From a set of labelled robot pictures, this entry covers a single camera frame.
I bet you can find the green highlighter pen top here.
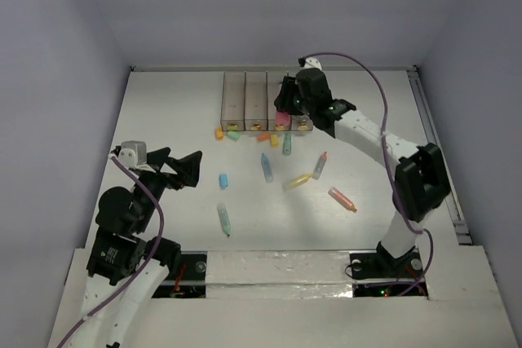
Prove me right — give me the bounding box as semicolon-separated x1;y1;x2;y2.
282;132;292;156

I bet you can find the green highlighter pen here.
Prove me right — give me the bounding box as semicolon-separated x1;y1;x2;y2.
217;203;232;237
282;132;292;156

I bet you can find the blue pen cap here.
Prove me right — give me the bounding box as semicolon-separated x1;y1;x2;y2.
219;174;228;190

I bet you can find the blue highlighter pen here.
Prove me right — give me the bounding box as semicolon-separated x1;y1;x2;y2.
261;153;273;183

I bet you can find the grey orange-tip highlighter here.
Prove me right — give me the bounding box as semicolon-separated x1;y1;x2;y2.
312;152;328;180

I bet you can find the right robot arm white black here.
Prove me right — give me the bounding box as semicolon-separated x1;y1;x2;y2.
274;68;451;280

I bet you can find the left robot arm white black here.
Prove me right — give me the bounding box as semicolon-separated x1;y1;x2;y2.
58;141;203;347

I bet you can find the clear bin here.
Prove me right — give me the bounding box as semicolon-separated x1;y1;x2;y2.
220;72;246;131
267;72;290;131
288;72;313;132
244;72;268;131

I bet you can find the orange-yellow pen cap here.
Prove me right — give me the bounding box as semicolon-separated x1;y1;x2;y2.
215;127;224;140

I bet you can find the green highlighter pen bottom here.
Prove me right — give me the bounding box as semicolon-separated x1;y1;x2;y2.
217;203;232;237

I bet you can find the green pen cap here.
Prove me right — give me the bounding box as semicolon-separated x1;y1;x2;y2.
227;130;241;141

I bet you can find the yellow highlighter pen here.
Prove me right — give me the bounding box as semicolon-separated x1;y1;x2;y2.
282;174;313;192

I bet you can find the orange highlighter pen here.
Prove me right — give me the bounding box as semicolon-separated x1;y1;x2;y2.
328;187;357;213

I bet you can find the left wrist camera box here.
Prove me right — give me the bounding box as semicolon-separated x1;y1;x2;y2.
117;140;147;169

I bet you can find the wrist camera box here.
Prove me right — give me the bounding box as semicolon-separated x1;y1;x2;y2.
117;140;147;169
298;56;323;71

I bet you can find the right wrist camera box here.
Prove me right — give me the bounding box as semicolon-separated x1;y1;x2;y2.
298;56;323;71

